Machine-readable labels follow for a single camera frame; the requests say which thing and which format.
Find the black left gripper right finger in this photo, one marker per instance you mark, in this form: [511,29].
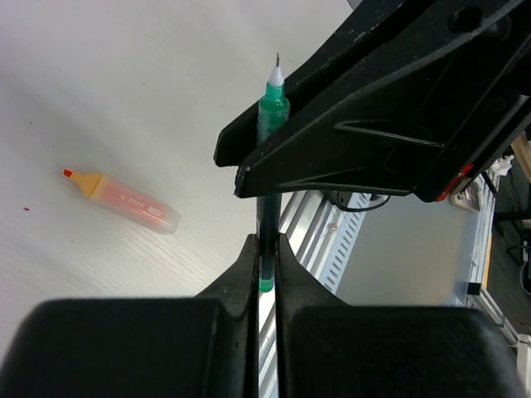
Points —
[327,348]

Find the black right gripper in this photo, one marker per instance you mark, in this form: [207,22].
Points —
[422,114]

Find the aluminium mounting rail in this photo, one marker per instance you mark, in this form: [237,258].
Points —
[311,225]

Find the green fineliner pen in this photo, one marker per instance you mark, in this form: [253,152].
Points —
[273,112]

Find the white slotted cable duct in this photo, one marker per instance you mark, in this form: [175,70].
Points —
[345,234]

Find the orange highlighter marker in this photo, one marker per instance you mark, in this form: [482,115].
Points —
[126,201]

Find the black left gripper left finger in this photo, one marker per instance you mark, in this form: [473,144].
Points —
[203,346]

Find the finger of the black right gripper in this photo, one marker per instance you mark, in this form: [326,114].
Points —
[369,25]

